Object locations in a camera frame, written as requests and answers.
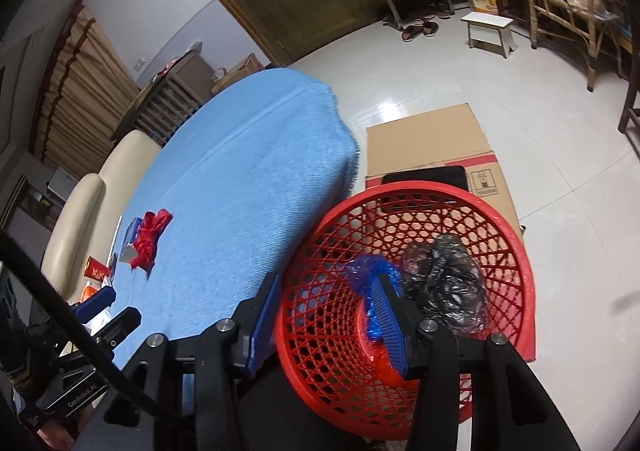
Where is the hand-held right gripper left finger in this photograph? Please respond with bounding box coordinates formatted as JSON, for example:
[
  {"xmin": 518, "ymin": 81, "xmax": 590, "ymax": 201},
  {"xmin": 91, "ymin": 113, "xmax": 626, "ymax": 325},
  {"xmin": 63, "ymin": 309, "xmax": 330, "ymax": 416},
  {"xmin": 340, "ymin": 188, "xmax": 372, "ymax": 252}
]
[{"xmin": 102, "ymin": 272, "xmax": 284, "ymax": 451}]

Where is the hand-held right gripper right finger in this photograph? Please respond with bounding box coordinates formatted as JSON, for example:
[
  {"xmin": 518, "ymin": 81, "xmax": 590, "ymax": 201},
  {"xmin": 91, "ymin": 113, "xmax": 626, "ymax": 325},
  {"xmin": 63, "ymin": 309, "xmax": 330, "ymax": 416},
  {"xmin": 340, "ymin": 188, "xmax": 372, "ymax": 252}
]
[{"xmin": 370, "ymin": 273, "xmax": 584, "ymax": 451}]

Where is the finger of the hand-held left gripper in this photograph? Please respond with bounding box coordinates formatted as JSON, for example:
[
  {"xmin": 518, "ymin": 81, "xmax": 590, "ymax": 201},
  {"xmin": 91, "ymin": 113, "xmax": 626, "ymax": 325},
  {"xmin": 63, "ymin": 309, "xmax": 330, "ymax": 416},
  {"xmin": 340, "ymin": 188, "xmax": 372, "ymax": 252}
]
[
  {"xmin": 92, "ymin": 306, "xmax": 143, "ymax": 352},
  {"xmin": 69, "ymin": 285, "xmax": 116, "ymax": 325}
]

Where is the orange-red plastic bag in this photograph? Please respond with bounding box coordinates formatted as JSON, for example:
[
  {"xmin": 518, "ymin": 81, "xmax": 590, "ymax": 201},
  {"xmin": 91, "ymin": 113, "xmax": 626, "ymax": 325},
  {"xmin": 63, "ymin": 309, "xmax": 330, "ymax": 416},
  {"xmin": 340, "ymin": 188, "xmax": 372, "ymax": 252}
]
[{"xmin": 372, "ymin": 348, "xmax": 406, "ymax": 385}]

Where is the blue plastic bag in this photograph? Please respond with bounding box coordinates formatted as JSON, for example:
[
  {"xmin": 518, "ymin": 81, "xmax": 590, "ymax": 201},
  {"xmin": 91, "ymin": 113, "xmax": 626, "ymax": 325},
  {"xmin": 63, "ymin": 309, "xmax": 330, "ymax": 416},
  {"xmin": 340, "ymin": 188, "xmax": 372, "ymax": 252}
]
[{"xmin": 344, "ymin": 253, "xmax": 404, "ymax": 342}]

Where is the large grey-black plastic bag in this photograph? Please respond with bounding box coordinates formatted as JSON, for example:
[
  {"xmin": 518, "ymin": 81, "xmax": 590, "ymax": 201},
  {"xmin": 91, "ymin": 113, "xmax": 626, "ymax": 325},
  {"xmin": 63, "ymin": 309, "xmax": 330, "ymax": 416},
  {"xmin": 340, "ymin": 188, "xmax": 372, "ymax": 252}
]
[{"xmin": 399, "ymin": 233, "xmax": 489, "ymax": 332}]

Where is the red plastic basket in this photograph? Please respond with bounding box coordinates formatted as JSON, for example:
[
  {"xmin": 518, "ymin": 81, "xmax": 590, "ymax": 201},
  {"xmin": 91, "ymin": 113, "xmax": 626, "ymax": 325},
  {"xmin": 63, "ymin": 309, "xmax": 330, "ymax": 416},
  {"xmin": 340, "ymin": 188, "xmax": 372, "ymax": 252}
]
[{"xmin": 273, "ymin": 180, "xmax": 536, "ymax": 441}]

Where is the person's left hand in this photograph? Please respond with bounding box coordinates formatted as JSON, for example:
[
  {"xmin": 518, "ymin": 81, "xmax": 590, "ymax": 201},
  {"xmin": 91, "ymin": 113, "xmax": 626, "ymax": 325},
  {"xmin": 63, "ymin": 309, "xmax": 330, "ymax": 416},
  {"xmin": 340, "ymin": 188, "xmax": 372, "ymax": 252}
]
[{"xmin": 37, "ymin": 411, "xmax": 93, "ymax": 451}]

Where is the orange and white packet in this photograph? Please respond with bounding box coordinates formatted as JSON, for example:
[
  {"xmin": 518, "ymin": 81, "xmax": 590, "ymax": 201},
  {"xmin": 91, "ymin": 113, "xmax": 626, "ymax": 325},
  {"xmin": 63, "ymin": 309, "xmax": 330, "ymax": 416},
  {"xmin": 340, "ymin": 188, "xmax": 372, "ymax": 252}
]
[{"xmin": 79, "ymin": 280, "xmax": 109, "ymax": 305}]

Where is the red box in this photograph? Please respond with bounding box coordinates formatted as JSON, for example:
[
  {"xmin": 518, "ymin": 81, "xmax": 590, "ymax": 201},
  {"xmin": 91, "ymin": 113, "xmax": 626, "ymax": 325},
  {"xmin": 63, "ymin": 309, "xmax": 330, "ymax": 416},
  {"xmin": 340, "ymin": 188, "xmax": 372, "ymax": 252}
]
[{"xmin": 83, "ymin": 254, "xmax": 110, "ymax": 282}]

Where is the white plastic strip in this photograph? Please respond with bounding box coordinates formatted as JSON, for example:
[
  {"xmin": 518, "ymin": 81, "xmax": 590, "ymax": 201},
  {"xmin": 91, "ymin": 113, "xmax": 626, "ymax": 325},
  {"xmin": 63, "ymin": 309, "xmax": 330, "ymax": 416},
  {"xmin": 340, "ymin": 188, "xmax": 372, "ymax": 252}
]
[{"xmin": 112, "ymin": 214, "xmax": 125, "ymax": 260}]

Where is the blue and white carton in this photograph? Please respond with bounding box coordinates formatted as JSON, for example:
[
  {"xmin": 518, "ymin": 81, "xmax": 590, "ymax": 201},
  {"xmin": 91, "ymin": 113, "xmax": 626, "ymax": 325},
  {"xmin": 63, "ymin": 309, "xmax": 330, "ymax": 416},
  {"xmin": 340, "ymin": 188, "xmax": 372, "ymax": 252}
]
[{"xmin": 119, "ymin": 216, "xmax": 146, "ymax": 265}]

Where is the dark red plastic bag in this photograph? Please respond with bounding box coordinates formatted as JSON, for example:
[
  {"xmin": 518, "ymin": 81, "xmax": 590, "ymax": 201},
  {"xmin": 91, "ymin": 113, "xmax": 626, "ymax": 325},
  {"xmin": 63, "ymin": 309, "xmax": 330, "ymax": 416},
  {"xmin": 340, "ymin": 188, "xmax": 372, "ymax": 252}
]
[{"xmin": 129, "ymin": 210, "xmax": 175, "ymax": 274}]

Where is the cream leather sofa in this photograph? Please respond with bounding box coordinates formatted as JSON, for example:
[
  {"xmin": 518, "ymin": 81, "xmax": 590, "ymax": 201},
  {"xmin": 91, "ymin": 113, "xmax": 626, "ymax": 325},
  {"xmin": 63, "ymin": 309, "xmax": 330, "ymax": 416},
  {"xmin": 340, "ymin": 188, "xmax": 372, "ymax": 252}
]
[{"xmin": 39, "ymin": 128, "xmax": 164, "ymax": 305}]

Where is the white appliance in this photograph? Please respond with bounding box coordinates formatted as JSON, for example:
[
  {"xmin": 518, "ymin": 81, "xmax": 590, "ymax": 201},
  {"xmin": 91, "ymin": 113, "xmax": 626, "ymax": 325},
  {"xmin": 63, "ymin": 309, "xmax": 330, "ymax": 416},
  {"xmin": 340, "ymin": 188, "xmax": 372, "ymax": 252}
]
[{"xmin": 47, "ymin": 166, "xmax": 76, "ymax": 202}]

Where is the blue cloth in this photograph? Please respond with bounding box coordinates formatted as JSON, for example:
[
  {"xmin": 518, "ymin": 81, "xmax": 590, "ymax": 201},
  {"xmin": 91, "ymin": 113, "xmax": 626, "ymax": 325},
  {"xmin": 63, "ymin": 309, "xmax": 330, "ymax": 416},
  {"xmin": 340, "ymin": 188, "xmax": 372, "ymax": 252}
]
[{"xmin": 80, "ymin": 67, "xmax": 361, "ymax": 419}]

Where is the black tablet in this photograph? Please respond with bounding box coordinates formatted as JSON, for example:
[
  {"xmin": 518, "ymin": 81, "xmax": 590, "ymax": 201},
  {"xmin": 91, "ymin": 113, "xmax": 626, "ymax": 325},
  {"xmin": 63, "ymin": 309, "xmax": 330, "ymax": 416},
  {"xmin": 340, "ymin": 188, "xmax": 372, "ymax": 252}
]
[{"xmin": 380, "ymin": 164, "xmax": 471, "ymax": 195}]

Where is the large cardboard box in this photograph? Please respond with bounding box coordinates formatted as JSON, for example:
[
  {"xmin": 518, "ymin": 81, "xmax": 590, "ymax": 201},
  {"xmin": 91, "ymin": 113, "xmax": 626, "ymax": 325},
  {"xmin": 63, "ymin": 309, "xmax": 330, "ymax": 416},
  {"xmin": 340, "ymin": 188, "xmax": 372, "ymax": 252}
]
[{"xmin": 363, "ymin": 102, "xmax": 536, "ymax": 362}]

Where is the brown curtain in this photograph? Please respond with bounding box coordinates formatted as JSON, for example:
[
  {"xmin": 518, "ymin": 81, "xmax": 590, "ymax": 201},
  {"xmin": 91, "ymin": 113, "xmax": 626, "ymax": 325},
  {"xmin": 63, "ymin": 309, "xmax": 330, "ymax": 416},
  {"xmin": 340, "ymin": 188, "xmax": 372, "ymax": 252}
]
[{"xmin": 29, "ymin": 0, "xmax": 141, "ymax": 172}]

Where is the small cardboard box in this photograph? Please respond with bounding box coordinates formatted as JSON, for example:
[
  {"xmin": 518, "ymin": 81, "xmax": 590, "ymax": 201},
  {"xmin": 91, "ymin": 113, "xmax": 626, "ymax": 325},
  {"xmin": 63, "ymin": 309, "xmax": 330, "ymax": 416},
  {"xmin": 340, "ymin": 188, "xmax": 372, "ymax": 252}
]
[{"xmin": 212, "ymin": 53, "xmax": 265, "ymax": 95}]

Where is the beige cabinet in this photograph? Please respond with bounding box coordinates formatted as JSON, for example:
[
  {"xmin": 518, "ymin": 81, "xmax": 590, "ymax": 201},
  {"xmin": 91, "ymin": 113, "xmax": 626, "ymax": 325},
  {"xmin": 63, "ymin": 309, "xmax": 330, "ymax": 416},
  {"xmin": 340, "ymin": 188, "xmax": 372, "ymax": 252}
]
[{"xmin": 167, "ymin": 50, "xmax": 216, "ymax": 102}]

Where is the white stool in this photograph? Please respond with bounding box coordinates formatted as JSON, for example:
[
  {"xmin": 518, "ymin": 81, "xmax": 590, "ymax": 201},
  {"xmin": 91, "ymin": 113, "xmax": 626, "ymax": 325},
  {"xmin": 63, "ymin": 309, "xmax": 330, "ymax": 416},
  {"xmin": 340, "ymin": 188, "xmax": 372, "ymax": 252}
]
[{"xmin": 459, "ymin": 10, "xmax": 519, "ymax": 59}]

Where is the dark wooden chair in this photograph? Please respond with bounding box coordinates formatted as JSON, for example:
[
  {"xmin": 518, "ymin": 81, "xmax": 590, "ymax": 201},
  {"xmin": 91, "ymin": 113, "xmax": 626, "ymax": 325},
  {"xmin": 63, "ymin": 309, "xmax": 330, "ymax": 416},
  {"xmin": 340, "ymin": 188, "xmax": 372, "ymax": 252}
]
[{"xmin": 617, "ymin": 70, "xmax": 640, "ymax": 135}]

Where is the wicker armchair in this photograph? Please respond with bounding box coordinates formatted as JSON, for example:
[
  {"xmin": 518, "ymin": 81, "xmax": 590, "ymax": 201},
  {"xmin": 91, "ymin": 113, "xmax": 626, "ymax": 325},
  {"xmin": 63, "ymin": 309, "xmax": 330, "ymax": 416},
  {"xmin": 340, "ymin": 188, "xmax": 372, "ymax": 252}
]
[{"xmin": 514, "ymin": 0, "xmax": 631, "ymax": 92}]

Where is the black cable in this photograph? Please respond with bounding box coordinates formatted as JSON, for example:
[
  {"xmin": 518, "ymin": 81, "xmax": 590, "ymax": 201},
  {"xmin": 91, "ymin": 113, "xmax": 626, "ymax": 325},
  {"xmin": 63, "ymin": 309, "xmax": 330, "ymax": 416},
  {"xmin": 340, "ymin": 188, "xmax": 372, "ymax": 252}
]
[{"xmin": 0, "ymin": 228, "xmax": 197, "ymax": 428}]

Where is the wooden slatted frame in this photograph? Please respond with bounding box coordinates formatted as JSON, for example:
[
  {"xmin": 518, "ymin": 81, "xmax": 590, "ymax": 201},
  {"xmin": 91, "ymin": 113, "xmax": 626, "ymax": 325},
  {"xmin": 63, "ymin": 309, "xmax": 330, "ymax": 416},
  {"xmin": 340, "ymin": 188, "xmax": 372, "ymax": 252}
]
[{"xmin": 134, "ymin": 68, "xmax": 201, "ymax": 147}]

